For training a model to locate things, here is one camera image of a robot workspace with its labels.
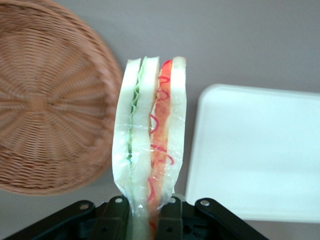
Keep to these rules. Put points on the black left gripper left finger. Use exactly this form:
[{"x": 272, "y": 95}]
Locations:
[{"x": 112, "y": 217}]

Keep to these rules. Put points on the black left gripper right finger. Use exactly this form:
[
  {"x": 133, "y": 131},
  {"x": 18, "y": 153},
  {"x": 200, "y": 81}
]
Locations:
[{"x": 172, "y": 217}]

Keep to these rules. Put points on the triangle sandwich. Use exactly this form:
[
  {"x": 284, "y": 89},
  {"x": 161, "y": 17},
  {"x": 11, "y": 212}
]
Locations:
[{"x": 145, "y": 125}]

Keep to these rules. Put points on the beige rectangular tray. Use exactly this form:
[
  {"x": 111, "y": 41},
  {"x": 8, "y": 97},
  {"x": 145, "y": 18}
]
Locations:
[{"x": 255, "y": 155}]

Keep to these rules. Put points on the round brown wicker basket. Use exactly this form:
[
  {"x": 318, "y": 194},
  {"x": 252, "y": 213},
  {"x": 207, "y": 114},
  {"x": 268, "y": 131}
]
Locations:
[{"x": 45, "y": 105}]

